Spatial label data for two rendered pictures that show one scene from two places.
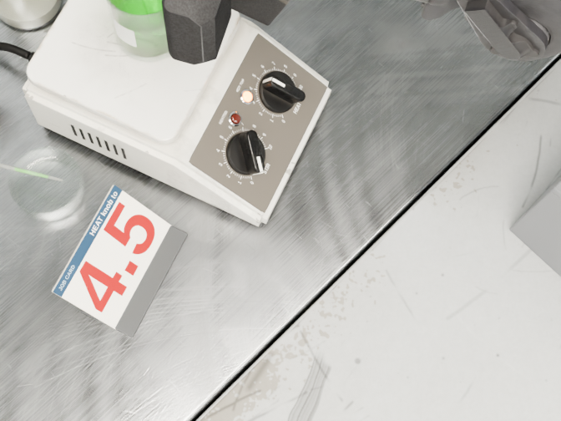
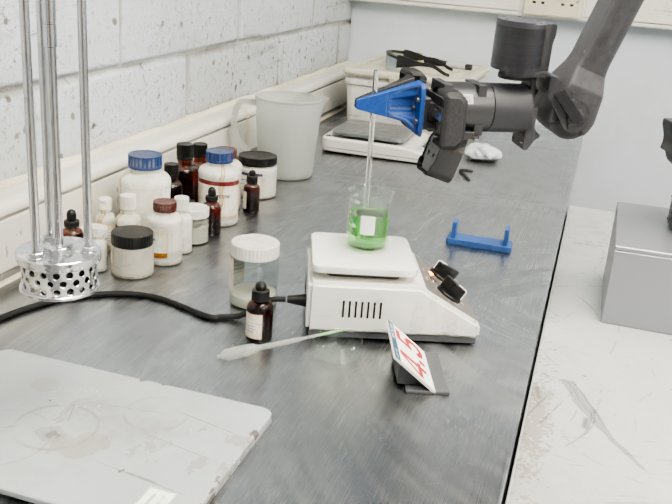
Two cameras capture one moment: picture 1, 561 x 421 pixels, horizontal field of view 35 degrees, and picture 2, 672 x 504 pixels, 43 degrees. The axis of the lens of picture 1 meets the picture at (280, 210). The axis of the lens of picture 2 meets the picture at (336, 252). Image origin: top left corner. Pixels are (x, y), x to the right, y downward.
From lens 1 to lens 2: 0.79 m
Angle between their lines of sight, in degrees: 53
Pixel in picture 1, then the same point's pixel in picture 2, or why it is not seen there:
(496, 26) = (570, 99)
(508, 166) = (573, 305)
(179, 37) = (451, 120)
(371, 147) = (499, 312)
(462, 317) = (617, 351)
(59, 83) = (337, 264)
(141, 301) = (439, 379)
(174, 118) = (410, 264)
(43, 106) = (326, 289)
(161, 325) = (460, 387)
